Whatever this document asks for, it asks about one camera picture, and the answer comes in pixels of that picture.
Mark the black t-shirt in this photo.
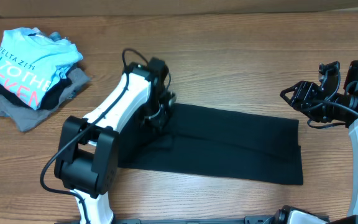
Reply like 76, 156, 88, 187
118, 104, 303, 185

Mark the folded grey shirt in stack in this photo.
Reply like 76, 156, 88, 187
0, 31, 91, 133

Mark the light blue printed t-shirt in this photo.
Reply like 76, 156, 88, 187
0, 27, 83, 110

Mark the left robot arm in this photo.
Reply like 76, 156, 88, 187
54, 57, 176, 223

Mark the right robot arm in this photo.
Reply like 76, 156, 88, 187
280, 60, 358, 223

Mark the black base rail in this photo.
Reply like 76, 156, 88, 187
113, 215, 273, 224

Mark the folded black shirt in stack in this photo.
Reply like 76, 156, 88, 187
0, 66, 72, 110

